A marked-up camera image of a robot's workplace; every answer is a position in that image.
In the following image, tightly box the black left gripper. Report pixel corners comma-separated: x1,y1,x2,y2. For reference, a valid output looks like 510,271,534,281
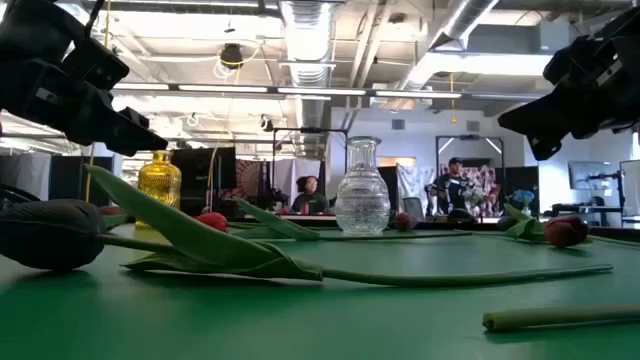
0,56,170,158

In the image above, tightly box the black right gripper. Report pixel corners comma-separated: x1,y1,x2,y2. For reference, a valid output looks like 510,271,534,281
497,52,640,162

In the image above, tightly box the red artificial tulip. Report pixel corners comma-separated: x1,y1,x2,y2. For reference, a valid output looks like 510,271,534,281
194,198,474,242

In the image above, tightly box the green stem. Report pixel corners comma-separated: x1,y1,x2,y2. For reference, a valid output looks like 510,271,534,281
482,303,640,334

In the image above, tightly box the yellow glass vase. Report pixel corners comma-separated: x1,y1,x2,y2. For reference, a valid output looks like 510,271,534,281
137,149,183,230

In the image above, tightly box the clear textured glass vase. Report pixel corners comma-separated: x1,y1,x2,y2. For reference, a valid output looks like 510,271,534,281
333,135,392,236

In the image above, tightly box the grey computer monitor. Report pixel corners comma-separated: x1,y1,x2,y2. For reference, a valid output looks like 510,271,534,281
568,160,614,191

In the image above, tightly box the blue flower bouquet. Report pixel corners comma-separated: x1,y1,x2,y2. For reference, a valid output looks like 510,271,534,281
509,188,536,216

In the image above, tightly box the pink floral cloth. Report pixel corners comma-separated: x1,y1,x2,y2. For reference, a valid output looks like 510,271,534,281
439,164,501,217

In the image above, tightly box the black partition panel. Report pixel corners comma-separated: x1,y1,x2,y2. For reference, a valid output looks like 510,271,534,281
49,155,114,207

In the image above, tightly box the large black screen panel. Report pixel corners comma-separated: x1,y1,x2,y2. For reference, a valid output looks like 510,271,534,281
172,147,237,217

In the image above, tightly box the long ceiling light bar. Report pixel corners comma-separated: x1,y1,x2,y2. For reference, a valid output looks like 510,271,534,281
110,82,549,101

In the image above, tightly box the person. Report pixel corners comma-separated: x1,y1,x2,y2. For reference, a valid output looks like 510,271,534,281
428,157,474,219
291,174,330,215

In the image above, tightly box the white screen panel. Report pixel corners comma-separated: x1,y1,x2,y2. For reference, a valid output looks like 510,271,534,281
619,159,640,217

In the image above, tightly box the grey fabric partition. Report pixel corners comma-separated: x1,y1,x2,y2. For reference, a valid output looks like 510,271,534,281
0,152,51,201

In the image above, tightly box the black round ceiling device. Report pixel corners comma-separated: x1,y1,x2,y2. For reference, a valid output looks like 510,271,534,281
219,43,245,70

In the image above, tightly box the red mandala tapestry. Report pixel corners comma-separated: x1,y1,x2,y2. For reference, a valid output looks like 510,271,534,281
234,158,271,201

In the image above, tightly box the white patterned cloth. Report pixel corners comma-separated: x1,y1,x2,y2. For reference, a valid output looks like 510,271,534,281
397,164,436,211

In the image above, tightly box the grey office chair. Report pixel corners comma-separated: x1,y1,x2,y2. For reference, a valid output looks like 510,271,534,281
402,196,426,221

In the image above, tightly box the plain white cloth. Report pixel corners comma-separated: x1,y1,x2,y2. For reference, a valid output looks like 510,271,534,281
272,158,321,201

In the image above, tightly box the green table mat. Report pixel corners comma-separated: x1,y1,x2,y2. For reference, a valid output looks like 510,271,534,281
0,222,640,360

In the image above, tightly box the black frame stand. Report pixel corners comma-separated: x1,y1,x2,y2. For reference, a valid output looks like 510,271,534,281
271,127,350,211
434,133,506,216

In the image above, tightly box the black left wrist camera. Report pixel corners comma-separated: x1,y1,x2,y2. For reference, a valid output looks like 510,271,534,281
62,37,131,92

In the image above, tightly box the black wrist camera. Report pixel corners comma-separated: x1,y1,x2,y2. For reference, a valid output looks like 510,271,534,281
542,35,611,87
62,37,131,92

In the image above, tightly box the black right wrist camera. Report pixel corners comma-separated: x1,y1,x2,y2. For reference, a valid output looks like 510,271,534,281
542,35,611,87

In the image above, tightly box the yellow hanging cord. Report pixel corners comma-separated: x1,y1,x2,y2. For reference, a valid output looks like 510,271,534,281
449,72,458,125

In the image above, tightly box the yellow power cable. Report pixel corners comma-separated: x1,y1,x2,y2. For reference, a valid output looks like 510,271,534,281
83,0,112,204

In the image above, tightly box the black cable loop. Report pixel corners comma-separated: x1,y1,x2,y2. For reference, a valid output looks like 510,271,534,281
0,182,32,204

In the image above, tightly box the silver slanted ceiling duct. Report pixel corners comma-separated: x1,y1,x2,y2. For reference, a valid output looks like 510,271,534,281
394,0,501,109

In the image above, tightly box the silver round ceiling duct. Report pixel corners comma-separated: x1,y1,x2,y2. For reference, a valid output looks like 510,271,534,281
279,0,335,151

